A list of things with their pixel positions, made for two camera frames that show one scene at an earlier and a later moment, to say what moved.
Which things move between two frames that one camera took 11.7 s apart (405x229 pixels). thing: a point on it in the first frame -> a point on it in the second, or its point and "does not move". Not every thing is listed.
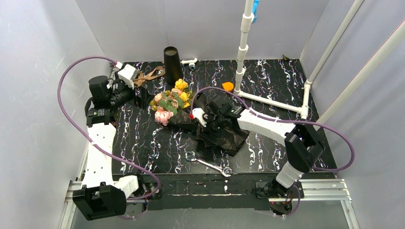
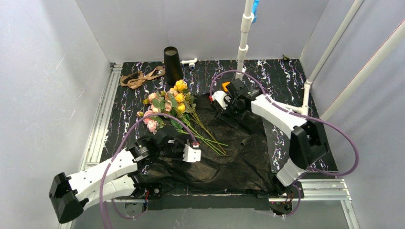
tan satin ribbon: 159,71 does not move
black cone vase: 173,70 does not move
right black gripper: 210,119 -> 231,103
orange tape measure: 228,86 does not move
